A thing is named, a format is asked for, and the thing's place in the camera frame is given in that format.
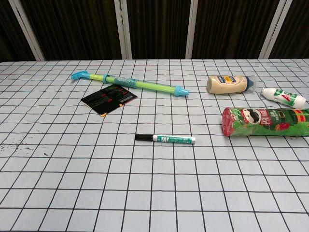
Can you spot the small white drink bottle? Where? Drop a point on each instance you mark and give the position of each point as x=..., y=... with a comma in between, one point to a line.
x=285, y=96

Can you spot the mayonnaise squeeze bottle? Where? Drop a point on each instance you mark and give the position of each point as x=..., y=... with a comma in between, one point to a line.
x=227, y=84

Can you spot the green Pringles can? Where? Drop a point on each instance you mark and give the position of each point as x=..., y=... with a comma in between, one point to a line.
x=253, y=123

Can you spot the green blue toy water pump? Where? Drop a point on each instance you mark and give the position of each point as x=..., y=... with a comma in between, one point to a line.
x=144, y=85

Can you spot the white frame post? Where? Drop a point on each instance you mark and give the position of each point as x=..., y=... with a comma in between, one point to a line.
x=272, y=31
x=192, y=31
x=26, y=31
x=123, y=31

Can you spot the green white marker pen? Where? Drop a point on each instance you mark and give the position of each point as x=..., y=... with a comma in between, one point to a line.
x=173, y=139

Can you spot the black printed card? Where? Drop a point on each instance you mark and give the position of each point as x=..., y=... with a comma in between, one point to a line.
x=108, y=99

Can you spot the white black checkered tablecloth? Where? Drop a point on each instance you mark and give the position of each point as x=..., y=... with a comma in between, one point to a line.
x=154, y=193

